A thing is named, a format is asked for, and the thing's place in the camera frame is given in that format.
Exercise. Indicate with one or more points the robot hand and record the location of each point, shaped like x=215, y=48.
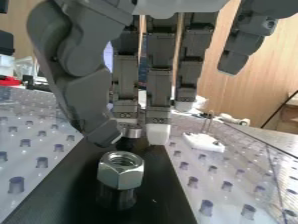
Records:
x=80, y=50

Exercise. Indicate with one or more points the steel hex nut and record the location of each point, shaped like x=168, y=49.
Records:
x=120, y=171

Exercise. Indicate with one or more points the small white flat plate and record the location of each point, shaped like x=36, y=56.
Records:
x=204, y=142

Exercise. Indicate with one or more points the black plate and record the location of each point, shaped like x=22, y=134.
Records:
x=62, y=200

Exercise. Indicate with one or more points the clear box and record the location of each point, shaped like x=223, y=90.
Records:
x=284, y=186

